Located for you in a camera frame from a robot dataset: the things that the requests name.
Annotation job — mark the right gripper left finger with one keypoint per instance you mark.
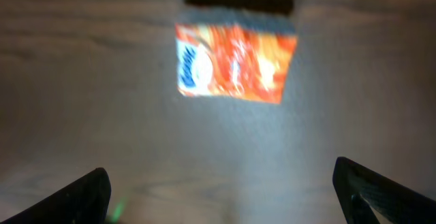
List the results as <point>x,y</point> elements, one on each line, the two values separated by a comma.
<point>84,201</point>

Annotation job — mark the small orange box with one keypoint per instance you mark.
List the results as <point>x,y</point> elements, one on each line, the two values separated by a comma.
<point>233,53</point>

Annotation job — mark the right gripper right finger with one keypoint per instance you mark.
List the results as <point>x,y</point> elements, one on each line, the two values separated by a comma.
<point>362,191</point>

